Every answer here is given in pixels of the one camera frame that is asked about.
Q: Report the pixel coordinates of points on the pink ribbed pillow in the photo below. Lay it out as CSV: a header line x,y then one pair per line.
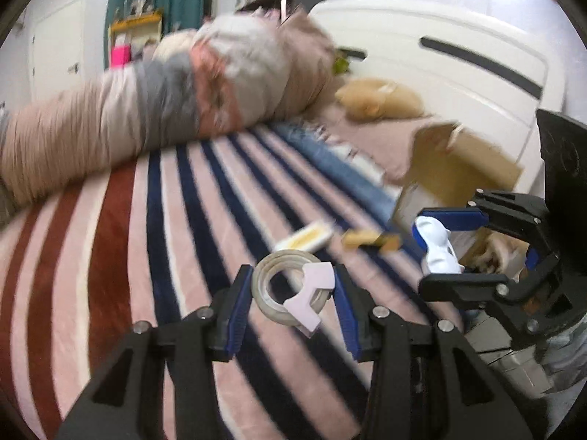
x,y
388,142

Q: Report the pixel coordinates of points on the cardboard box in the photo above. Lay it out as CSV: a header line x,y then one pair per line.
x,y
448,164

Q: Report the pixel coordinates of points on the rolled striped duvet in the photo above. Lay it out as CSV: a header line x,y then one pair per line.
x,y
233,72

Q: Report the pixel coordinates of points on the yellow cabinet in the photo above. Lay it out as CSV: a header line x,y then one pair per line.
x,y
136,31

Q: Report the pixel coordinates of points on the clear tape roll dispenser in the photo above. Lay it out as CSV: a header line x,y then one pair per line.
x,y
291,288

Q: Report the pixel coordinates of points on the tan plush toy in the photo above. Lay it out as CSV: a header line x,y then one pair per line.
x,y
368,99

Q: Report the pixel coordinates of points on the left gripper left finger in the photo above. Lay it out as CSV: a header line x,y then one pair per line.
x,y
124,398

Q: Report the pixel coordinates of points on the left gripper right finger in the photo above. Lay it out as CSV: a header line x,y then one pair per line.
x,y
427,382

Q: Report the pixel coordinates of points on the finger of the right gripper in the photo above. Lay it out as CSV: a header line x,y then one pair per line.
x,y
470,290
521,216

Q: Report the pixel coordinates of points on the white door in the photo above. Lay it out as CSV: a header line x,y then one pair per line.
x,y
57,51

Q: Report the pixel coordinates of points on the gold rectangular bar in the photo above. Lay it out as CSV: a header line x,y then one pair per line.
x,y
375,240

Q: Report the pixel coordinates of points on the white box yellow label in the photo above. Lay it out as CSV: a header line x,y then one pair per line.
x,y
311,238

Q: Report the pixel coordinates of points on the pink gift bag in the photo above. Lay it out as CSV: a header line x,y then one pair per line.
x,y
120,56

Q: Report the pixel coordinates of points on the striped bed blanket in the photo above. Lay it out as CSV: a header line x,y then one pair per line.
x,y
157,238

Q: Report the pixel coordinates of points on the white bed headboard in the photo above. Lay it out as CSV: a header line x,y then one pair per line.
x,y
467,67

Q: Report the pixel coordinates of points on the green plush toy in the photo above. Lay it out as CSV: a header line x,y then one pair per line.
x,y
341,64

